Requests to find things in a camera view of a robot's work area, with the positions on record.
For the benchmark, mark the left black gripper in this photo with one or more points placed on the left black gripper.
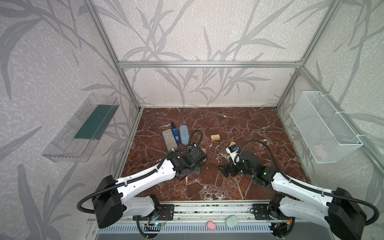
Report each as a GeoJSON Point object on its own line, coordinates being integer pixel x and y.
{"type": "Point", "coordinates": [192, 169]}

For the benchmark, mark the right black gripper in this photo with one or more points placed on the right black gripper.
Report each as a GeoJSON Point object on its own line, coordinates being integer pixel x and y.
{"type": "Point", "coordinates": [234, 168]}

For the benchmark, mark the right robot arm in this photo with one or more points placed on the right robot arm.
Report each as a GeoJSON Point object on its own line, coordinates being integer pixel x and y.
{"type": "Point", "coordinates": [333, 210]}

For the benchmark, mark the grey sponge block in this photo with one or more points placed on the grey sponge block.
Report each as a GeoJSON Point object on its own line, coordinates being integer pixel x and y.
{"type": "Point", "coordinates": [169, 139]}

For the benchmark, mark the grey blue oval case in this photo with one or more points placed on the grey blue oval case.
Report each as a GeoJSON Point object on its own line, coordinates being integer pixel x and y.
{"type": "Point", "coordinates": [184, 135]}

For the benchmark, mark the blue black marker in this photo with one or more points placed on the blue black marker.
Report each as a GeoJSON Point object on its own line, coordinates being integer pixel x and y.
{"type": "Point", "coordinates": [175, 132]}

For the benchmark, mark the green putty blob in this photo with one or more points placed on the green putty blob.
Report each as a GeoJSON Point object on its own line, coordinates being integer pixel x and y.
{"type": "Point", "coordinates": [232, 221]}

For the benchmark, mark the pink putty blob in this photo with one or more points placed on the pink putty blob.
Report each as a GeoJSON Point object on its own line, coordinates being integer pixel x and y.
{"type": "Point", "coordinates": [211, 226]}

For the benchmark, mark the pink object in basket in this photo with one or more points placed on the pink object in basket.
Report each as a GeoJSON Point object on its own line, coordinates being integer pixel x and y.
{"type": "Point", "coordinates": [320, 151]}

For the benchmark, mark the green sheet in bin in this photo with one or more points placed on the green sheet in bin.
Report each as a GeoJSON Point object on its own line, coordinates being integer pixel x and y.
{"type": "Point", "coordinates": [96, 124]}

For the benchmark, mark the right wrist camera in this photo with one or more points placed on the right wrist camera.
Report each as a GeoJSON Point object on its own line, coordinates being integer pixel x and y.
{"type": "Point", "coordinates": [233, 152]}

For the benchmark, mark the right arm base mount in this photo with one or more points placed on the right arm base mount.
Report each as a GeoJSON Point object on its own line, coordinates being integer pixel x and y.
{"type": "Point", "coordinates": [264, 211]}

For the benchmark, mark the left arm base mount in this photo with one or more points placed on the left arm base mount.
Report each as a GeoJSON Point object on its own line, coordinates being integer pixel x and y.
{"type": "Point", "coordinates": [164, 213]}

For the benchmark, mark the aluminium front rail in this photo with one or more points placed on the aluminium front rail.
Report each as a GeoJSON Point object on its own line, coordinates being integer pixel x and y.
{"type": "Point", "coordinates": [205, 211]}

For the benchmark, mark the white wire basket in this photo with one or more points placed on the white wire basket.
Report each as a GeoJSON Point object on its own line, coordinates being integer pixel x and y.
{"type": "Point", "coordinates": [321, 124]}

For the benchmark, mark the clear plastic wall bin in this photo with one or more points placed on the clear plastic wall bin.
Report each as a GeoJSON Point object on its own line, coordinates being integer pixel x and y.
{"type": "Point", "coordinates": [64, 148]}

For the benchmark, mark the aluminium cage frame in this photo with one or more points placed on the aluminium cage frame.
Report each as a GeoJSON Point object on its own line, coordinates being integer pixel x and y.
{"type": "Point", "coordinates": [206, 53]}

